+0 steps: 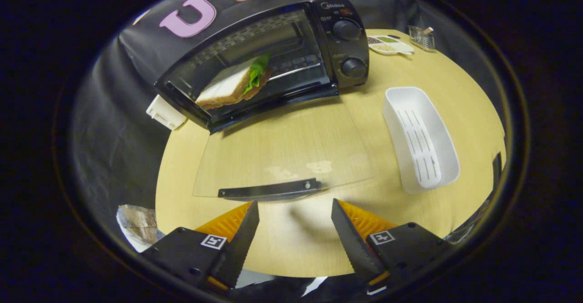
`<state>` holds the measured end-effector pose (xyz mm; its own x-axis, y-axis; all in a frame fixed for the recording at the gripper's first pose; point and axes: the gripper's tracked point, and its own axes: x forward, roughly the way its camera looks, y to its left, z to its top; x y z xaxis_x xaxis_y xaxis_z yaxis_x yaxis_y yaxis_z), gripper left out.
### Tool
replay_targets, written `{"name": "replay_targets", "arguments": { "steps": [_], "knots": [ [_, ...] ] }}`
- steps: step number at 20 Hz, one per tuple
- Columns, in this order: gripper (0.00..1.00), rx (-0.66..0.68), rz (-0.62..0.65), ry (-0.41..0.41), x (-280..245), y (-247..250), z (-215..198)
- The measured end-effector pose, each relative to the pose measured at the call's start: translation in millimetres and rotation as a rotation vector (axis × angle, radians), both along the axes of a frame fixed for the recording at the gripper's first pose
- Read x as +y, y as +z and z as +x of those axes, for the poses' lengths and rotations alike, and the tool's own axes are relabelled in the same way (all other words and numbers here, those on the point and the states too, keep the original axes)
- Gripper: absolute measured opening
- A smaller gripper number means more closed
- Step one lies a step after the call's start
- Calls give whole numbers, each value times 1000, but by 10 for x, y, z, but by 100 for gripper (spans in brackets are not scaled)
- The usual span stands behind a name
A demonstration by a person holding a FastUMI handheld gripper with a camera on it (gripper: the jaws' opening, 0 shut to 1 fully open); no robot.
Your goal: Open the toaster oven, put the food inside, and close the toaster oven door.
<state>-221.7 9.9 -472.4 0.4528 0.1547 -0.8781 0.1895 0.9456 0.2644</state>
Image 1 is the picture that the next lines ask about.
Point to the white power strip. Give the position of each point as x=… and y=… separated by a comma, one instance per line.
x=165, y=112

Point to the black toaster oven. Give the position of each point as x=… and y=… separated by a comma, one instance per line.
x=348, y=52

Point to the white bread lettuce sandwich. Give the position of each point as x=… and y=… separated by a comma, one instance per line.
x=225, y=89

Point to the glass toaster oven door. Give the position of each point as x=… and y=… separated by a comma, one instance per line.
x=268, y=190

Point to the white plastic tray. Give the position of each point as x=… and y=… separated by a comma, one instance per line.
x=437, y=175

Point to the black backdrop cloth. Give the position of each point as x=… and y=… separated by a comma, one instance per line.
x=123, y=89

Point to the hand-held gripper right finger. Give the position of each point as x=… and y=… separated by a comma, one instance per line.
x=353, y=248

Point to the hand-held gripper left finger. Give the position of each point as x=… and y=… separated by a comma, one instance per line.
x=239, y=248

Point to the small divided seasoning dish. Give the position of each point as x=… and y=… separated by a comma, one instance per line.
x=389, y=47

